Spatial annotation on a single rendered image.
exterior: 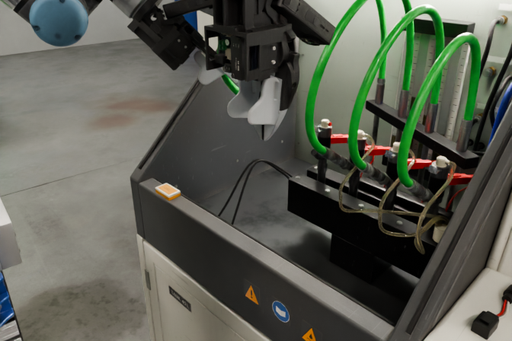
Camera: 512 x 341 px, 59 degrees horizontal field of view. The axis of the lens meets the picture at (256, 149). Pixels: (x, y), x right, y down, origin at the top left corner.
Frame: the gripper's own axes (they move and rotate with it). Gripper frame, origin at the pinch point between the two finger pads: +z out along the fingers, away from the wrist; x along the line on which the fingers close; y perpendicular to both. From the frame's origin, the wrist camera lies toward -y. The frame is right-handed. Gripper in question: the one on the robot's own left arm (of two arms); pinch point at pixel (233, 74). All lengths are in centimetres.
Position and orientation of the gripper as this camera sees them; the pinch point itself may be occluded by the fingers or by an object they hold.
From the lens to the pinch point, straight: 87.1
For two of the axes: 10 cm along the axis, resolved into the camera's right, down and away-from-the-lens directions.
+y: -6.9, 7.2, 0.5
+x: 1.5, 2.0, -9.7
